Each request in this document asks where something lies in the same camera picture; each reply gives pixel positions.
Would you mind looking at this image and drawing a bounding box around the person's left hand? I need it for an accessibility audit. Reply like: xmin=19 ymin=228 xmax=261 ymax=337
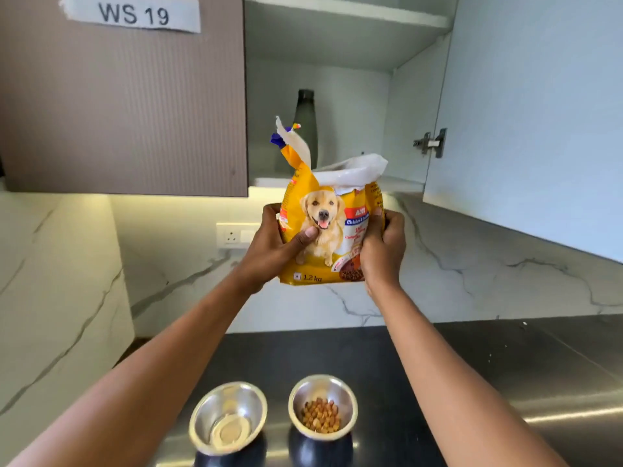
xmin=232 ymin=202 xmax=320 ymax=295

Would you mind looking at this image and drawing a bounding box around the ribbed brown upper cabinet door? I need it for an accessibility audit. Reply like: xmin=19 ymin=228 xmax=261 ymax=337
xmin=0 ymin=0 xmax=249 ymax=198
xmin=422 ymin=0 xmax=623 ymax=265

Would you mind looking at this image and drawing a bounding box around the white wall switch panel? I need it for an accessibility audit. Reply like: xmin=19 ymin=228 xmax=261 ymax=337
xmin=215 ymin=222 xmax=262 ymax=250

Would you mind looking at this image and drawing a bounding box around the person's right forearm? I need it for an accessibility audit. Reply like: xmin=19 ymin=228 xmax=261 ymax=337
xmin=374 ymin=281 xmax=570 ymax=467

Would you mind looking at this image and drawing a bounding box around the person's right hand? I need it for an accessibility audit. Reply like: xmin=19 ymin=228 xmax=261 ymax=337
xmin=359 ymin=207 xmax=408 ymax=300

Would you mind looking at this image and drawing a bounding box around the smoky grey water bottle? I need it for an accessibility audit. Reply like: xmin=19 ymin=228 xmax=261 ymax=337
xmin=291 ymin=89 xmax=319 ymax=171

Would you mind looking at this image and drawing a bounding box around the white paper label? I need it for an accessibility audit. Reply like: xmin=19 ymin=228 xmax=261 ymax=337
xmin=59 ymin=0 xmax=202 ymax=34

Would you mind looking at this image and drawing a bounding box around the yellow dog food bag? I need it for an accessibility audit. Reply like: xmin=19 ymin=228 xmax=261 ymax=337
xmin=270 ymin=116 xmax=389 ymax=287

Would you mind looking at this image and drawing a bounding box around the person's left forearm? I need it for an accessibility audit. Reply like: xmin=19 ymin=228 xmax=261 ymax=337
xmin=7 ymin=276 xmax=254 ymax=467

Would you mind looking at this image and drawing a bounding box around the metal cabinet door hinge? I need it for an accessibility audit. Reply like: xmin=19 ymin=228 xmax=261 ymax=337
xmin=413 ymin=128 xmax=448 ymax=159

